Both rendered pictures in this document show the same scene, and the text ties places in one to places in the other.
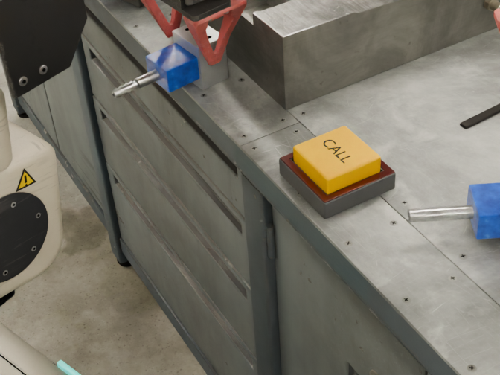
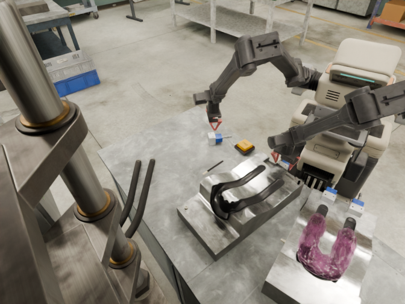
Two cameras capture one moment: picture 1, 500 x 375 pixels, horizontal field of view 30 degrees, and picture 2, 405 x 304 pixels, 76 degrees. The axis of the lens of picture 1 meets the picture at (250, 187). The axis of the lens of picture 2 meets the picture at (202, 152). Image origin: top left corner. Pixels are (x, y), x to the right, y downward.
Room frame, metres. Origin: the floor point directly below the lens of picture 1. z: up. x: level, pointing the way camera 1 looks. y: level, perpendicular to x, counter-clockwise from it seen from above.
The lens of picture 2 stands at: (1.67, -0.46, 1.79)
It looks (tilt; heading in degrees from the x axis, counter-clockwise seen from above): 44 degrees down; 171
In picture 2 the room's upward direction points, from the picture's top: 2 degrees counter-clockwise
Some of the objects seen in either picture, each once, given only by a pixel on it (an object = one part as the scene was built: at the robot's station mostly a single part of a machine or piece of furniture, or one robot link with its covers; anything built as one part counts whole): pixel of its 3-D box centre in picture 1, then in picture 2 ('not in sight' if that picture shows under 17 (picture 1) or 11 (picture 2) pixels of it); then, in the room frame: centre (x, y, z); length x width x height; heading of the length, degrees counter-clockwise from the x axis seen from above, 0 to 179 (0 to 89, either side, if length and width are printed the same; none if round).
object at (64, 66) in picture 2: not in sight; (67, 66); (-1.82, -1.68, 0.28); 0.61 x 0.41 x 0.15; 117
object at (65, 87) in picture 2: not in sight; (72, 78); (-1.82, -1.68, 0.11); 0.61 x 0.41 x 0.22; 117
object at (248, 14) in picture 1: (260, 12); (269, 164); (0.88, -0.03, 0.87); 0.05 x 0.05 x 0.04; 27
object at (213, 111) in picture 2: not in sight; (213, 107); (0.59, -0.24, 1.04); 0.10 x 0.07 x 0.07; 178
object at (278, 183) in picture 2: not in sight; (246, 188); (1.03, -0.19, 0.92); 0.35 x 0.16 x 0.09; 117
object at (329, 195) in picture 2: not in sight; (330, 192); (1.08, 0.18, 0.86); 0.13 x 0.05 x 0.05; 134
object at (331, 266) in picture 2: not in sight; (327, 240); (1.30, 0.03, 0.90); 0.26 x 0.18 x 0.08; 134
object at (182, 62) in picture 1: (164, 71); (286, 163); (0.85, 0.08, 0.83); 0.13 x 0.05 x 0.05; 125
